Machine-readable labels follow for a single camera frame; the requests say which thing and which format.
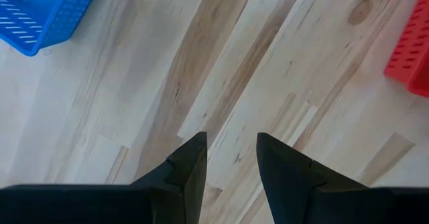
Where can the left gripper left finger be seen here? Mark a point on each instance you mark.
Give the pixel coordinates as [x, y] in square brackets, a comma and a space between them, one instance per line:
[181, 183]

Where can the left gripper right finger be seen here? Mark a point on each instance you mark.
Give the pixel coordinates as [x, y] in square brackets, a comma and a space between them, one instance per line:
[288, 183]

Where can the red plastic basket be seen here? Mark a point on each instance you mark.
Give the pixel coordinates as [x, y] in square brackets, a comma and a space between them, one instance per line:
[412, 56]

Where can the blue plastic basket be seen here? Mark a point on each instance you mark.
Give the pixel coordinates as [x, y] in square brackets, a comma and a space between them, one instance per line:
[40, 9]

